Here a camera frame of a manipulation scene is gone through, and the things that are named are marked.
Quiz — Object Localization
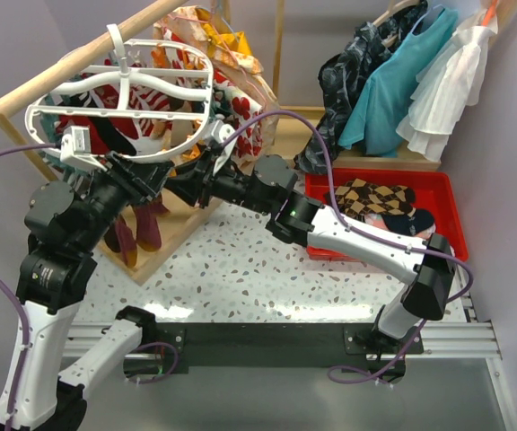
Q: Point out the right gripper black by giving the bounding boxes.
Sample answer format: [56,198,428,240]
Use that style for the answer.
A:
[161,149,273,217]

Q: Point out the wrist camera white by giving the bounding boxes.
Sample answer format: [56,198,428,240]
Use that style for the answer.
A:
[207,119,235,175]
[59,126,106,172]

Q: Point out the black mounting rail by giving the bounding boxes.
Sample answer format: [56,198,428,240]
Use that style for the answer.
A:
[132,322,424,374]

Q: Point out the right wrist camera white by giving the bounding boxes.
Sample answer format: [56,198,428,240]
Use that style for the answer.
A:
[207,119,235,175]

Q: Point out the teal dress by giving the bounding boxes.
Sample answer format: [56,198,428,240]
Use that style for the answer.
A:
[338,4,459,157]

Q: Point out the red white striped sock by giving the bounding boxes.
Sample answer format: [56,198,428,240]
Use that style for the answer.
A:
[56,80,183,149]

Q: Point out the navy blue sock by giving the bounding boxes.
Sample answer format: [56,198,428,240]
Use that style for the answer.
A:
[382,209,436,237]

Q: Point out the purple striped sock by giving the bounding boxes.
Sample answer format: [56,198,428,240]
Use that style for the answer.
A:
[132,202,169,252]

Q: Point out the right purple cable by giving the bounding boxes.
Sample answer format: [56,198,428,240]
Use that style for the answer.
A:
[220,110,474,385]

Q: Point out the brown argyle sock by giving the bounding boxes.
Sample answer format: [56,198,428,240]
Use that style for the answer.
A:
[334,178,416,218]

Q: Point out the floral cream garment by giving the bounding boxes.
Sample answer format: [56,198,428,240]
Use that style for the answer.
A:
[152,5,280,164]

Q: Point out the white round clip hanger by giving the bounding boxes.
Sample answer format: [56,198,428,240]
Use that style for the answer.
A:
[24,24,217,168]

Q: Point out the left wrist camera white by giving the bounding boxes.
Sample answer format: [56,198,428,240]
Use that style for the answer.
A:
[59,126,106,172]

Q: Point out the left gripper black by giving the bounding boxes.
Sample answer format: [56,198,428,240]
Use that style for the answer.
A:
[76,146,175,250]

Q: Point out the white pleated dress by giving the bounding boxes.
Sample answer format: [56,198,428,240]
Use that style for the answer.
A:
[396,8,498,163]

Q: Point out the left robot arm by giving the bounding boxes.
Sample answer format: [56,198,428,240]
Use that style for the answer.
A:
[0,153,173,430]

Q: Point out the black sock white stripes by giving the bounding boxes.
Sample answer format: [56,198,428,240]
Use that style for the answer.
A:
[79,116,136,155]

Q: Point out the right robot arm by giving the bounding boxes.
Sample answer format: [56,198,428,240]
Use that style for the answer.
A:
[165,155,456,353]

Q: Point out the wooden clothes rack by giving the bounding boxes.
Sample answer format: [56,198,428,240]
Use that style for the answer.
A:
[263,0,517,172]
[0,1,222,285]

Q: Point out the wooden clothes rack right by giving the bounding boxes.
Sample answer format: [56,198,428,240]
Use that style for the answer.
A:
[263,0,517,172]

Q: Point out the wooden clothes rack left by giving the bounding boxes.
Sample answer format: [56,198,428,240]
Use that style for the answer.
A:
[0,1,222,285]

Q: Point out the dark patterned garment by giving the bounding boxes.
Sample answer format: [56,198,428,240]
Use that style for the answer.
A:
[316,1,428,161]

